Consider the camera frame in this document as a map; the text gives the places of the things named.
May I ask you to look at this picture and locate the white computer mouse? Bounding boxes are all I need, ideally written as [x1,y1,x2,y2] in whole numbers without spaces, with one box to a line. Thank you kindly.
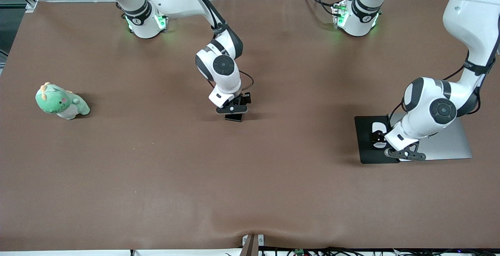
[372,122,388,148]

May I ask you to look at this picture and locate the black mouse pad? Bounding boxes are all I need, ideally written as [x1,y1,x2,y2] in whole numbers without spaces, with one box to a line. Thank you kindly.
[354,115,401,164]

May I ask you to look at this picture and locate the silver closed laptop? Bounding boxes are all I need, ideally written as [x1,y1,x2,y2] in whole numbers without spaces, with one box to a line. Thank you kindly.
[391,111,473,161]

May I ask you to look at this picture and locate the brown table cover sheet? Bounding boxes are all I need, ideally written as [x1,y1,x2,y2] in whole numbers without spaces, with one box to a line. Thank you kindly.
[0,0,500,251]

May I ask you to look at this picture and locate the green dinosaur plush toy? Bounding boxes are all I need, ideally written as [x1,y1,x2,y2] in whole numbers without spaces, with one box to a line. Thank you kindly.
[35,82,91,120]

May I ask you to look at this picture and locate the black right arm hose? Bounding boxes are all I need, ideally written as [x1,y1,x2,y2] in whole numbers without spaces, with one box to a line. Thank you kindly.
[182,0,229,34]

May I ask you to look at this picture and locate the brown post with brackets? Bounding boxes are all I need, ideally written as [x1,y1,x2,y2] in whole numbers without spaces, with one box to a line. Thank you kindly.
[241,234,265,256]

